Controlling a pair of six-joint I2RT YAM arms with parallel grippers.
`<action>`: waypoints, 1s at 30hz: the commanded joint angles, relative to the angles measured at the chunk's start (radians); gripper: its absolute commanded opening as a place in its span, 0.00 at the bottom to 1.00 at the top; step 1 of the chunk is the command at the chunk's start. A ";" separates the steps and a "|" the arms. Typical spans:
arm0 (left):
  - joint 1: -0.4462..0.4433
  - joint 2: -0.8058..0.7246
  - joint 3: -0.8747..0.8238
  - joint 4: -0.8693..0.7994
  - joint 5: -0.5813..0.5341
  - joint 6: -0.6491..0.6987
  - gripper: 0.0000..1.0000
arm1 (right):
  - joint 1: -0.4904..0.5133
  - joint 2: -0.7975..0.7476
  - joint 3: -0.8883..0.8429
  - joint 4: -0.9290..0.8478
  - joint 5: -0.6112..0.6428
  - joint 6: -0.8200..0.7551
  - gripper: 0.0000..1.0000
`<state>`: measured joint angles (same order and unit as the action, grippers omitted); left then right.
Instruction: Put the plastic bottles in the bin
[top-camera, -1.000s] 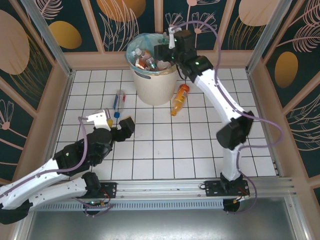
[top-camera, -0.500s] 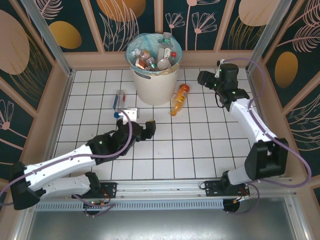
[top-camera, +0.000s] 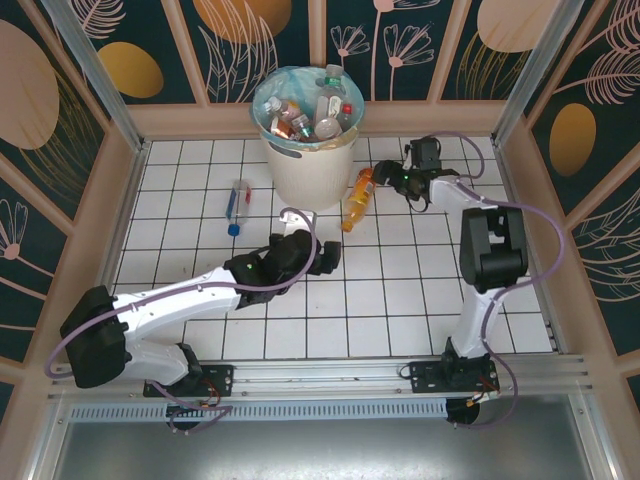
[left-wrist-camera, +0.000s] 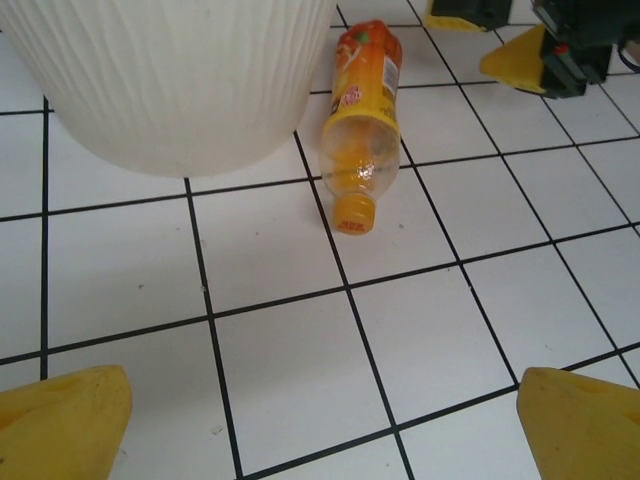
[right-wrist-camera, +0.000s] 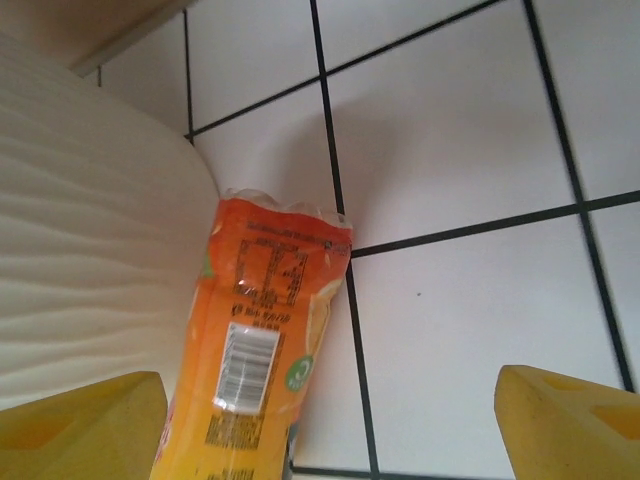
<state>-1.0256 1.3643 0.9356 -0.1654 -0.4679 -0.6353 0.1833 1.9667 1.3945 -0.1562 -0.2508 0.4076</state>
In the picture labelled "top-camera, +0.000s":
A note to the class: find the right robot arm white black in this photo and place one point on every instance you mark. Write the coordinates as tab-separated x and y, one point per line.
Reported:
480	315

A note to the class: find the orange juice bottle yellow label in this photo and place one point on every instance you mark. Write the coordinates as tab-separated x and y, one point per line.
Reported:
360	195

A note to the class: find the aluminium mounting rail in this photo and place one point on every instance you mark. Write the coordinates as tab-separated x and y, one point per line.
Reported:
320	375

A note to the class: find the aluminium corner post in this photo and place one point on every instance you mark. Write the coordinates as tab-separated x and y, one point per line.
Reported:
100	90
530	80

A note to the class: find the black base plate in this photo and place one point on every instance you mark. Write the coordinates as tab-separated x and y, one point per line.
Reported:
425	375
220	380

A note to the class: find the cream plastic waste bin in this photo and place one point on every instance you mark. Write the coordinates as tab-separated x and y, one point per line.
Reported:
310	180

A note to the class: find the clear bottle blue label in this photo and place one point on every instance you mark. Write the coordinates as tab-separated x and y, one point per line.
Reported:
239	200

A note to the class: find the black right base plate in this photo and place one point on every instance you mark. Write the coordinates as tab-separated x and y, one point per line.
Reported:
425	375

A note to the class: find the light blue bin liner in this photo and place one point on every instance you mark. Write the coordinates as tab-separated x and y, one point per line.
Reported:
305	77

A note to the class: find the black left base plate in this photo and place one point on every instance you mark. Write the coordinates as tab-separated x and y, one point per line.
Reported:
220	380

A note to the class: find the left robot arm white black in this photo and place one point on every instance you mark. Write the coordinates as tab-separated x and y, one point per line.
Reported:
175	300

